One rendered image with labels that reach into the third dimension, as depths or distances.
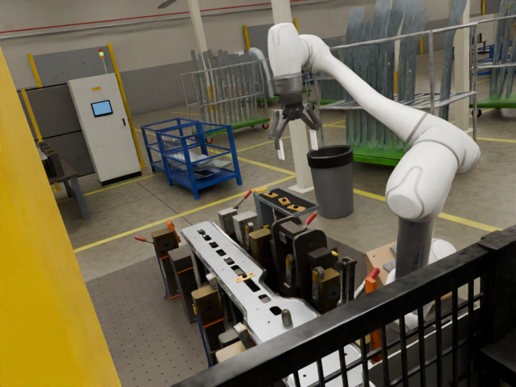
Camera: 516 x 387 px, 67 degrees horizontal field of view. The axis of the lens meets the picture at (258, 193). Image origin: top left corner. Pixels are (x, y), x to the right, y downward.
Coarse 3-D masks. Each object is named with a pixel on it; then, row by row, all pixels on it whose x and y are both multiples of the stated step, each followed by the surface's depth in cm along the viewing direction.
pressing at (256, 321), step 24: (192, 240) 194; (216, 240) 189; (216, 264) 166; (240, 264) 163; (240, 288) 146; (264, 288) 143; (264, 312) 130; (312, 312) 125; (264, 336) 118; (336, 360) 104; (288, 384) 100; (336, 384) 97; (360, 384) 96
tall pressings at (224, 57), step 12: (204, 60) 997; (216, 60) 1007; (228, 60) 1013; (204, 72) 973; (240, 72) 1032; (252, 72) 1038; (204, 84) 991; (216, 84) 1002; (228, 84) 1009; (252, 84) 1053; (216, 96) 1018; (228, 96) 1023; (252, 96) 1067; (204, 108) 991; (228, 108) 1039; (240, 108) 1042; (252, 108) 1052; (204, 120) 1001; (216, 120) 1012; (240, 120) 1057
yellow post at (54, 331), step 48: (0, 48) 19; (0, 96) 15; (0, 144) 13; (0, 192) 12; (48, 192) 20; (0, 240) 13; (48, 240) 15; (0, 288) 13; (48, 288) 14; (0, 336) 13; (48, 336) 14; (96, 336) 21; (0, 384) 14; (48, 384) 14; (96, 384) 16
